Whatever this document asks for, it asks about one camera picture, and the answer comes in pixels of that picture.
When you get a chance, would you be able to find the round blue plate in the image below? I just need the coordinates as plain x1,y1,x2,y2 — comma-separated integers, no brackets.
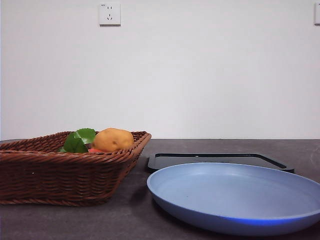
146,162,320,237

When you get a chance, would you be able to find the orange carrot with green leaves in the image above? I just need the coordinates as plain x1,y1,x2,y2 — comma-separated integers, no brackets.
57,128,101,154

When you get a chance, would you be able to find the white wall socket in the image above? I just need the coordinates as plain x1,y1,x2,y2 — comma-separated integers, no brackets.
99,2,122,27

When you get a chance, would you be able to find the black flat tray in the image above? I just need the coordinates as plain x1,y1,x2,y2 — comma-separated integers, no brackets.
146,152,295,173

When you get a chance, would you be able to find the yellow-brown potato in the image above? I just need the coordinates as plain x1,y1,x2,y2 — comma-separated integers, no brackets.
90,127,135,153

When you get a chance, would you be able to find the brown wicker basket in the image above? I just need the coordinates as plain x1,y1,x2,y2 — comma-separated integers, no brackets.
0,130,152,207

